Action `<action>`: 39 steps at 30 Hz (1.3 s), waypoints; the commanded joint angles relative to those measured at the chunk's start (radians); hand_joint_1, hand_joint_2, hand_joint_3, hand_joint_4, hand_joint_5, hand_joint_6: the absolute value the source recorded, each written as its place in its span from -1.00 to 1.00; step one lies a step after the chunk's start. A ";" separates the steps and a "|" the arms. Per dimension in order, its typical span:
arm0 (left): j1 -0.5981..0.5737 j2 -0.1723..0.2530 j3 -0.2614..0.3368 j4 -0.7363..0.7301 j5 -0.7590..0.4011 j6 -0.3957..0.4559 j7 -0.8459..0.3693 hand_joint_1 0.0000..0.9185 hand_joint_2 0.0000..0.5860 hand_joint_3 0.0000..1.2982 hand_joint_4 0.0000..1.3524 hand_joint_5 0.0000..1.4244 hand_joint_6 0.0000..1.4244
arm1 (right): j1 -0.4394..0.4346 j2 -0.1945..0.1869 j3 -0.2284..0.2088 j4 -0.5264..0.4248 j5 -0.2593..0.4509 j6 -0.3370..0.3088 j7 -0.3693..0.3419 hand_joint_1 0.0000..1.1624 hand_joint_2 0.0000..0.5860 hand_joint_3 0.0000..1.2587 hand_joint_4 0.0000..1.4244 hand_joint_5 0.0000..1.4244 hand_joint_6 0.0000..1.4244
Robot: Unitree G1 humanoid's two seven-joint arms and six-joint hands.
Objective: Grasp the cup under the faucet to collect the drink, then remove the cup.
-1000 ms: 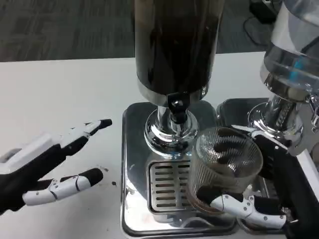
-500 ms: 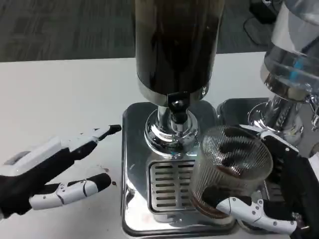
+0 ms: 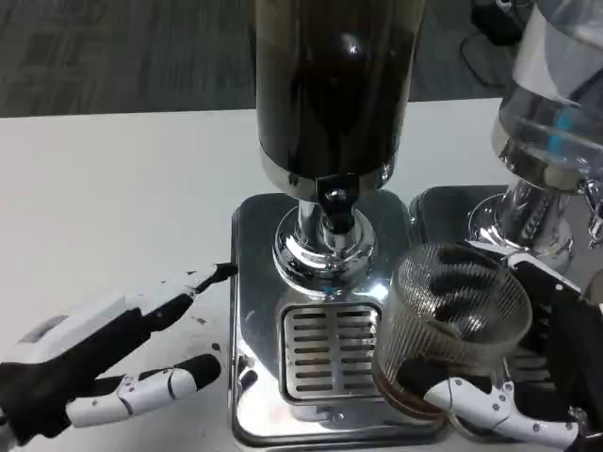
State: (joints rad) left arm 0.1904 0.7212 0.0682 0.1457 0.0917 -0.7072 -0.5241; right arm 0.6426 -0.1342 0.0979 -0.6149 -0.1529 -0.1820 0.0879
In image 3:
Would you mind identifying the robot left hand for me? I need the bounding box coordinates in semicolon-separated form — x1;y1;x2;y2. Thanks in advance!
0;263;239;446

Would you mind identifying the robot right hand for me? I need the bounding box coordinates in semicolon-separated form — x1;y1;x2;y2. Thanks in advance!
398;240;603;452

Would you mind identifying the clear ribbed glass cup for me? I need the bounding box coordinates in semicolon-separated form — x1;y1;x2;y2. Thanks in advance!
374;242;533;415

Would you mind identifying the clear drink dispenser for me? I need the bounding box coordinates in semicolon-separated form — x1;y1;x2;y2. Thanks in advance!
465;0;603;260

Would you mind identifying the steel drip grid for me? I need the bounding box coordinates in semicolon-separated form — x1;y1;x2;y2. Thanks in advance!
281;303;386;404

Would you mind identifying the black dispenser tap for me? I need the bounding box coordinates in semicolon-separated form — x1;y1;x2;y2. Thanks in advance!
315;173;357;234

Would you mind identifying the black floor device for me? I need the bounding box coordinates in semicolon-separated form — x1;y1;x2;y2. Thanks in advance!
470;0;527;41

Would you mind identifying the dark drink dispenser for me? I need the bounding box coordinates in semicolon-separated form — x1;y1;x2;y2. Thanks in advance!
253;0;423;288

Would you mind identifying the black cable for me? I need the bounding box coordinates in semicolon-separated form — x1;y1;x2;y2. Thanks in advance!
459;32;517;89

